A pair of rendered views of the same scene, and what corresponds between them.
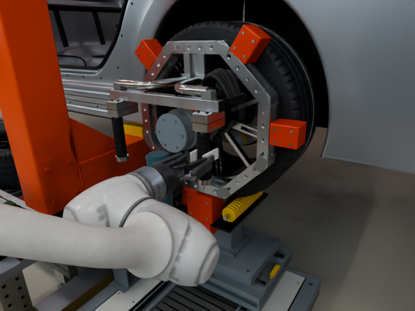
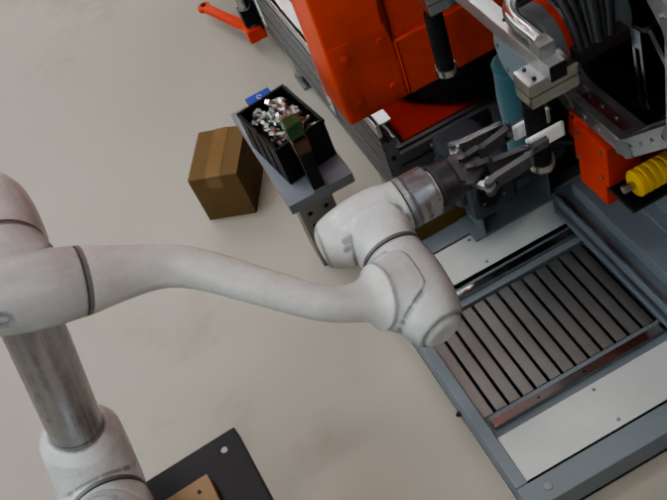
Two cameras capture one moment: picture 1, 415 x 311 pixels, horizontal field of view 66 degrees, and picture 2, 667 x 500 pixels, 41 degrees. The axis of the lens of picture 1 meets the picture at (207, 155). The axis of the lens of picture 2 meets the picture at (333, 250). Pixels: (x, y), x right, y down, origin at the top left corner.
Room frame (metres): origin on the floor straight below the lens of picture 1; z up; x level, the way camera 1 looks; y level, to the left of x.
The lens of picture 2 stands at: (-0.18, -0.53, 1.88)
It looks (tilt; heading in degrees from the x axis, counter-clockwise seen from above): 46 degrees down; 49
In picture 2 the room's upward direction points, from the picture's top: 24 degrees counter-clockwise
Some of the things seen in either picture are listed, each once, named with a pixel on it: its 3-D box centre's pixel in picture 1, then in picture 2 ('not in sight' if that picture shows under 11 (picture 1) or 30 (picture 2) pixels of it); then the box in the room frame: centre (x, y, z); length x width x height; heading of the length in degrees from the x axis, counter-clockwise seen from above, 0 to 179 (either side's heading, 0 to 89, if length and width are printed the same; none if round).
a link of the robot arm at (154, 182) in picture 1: (144, 187); (418, 195); (0.63, 0.14, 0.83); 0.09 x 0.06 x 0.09; 55
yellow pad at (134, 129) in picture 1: (142, 127); not in sight; (1.55, 0.32, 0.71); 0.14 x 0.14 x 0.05; 55
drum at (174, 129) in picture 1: (189, 126); (561, 30); (1.05, 0.06, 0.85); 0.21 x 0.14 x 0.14; 145
